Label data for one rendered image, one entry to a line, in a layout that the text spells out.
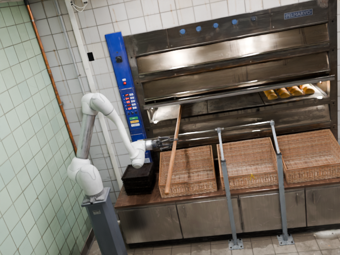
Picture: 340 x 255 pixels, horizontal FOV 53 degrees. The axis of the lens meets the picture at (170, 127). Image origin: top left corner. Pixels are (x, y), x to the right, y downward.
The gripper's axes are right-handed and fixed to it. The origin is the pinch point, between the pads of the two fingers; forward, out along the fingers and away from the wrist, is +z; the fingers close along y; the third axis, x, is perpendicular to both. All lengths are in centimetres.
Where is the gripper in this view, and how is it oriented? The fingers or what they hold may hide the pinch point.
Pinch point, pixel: (174, 141)
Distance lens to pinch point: 298.6
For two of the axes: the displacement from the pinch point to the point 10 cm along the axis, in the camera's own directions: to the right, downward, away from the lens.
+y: 1.9, 9.1, 3.7
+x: -0.8, 3.9, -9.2
